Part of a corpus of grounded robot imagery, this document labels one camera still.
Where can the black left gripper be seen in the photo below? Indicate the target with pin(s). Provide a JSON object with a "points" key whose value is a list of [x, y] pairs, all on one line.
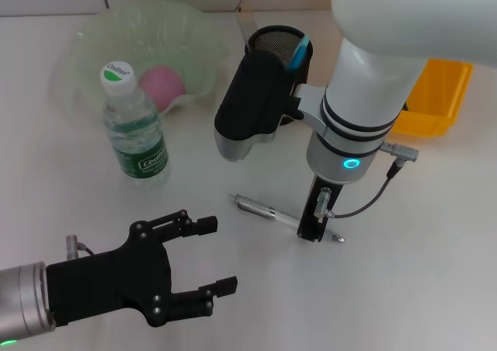
{"points": [[112, 281]]}

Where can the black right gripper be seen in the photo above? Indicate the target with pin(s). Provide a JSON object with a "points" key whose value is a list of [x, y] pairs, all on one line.
{"points": [[320, 199]]}

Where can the silver grey ballpoint pen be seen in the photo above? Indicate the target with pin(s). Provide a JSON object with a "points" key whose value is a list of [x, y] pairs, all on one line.
{"points": [[264, 209]]}

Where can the clear green-label water bottle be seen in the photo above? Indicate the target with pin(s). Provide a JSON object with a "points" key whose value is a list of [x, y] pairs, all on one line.
{"points": [[136, 133]]}

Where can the pink peach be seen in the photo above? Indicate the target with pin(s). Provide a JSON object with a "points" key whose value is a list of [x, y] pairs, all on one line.
{"points": [[165, 87]]}

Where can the blue teal scissors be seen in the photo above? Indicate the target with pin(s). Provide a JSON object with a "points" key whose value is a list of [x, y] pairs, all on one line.
{"points": [[298, 58]]}

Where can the clear plastic ruler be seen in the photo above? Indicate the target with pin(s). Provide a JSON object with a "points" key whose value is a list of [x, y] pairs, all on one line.
{"points": [[246, 21]]}

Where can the black mesh pen holder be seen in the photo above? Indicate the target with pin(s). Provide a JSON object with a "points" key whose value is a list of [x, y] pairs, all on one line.
{"points": [[299, 75]]}

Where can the pale green glass fruit plate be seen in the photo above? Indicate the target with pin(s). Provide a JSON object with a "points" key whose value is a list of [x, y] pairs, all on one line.
{"points": [[174, 36]]}

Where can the yellow plastic bin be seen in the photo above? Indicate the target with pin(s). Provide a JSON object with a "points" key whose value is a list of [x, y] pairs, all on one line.
{"points": [[438, 102]]}

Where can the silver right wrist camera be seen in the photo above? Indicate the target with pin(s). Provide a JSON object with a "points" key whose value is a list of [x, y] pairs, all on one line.
{"points": [[252, 106]]}

